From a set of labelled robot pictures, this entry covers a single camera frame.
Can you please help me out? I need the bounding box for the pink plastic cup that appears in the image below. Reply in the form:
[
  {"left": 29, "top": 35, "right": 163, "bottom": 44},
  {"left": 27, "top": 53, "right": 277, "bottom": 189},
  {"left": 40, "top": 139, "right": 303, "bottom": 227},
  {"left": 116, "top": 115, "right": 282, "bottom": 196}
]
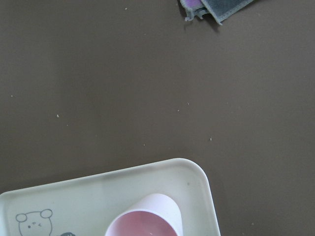
[{"left": 105, "top": 193, "right": 184, "bottom": 236}]

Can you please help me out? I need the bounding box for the cream rabbit tray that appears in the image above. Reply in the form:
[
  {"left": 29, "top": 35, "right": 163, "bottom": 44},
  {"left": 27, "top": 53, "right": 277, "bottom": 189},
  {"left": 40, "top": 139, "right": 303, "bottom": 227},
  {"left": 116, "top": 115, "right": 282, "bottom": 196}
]
[{"left": 0, "top": 158, "right": 220, "bottom": 236}]

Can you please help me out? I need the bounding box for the grey folded cloth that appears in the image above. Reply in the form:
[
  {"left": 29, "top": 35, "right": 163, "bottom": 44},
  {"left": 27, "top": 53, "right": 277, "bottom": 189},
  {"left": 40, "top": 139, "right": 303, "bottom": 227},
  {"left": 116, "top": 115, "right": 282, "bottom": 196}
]
[{"left": 180, "top": 0, "right": 253, "bottom": 25}]

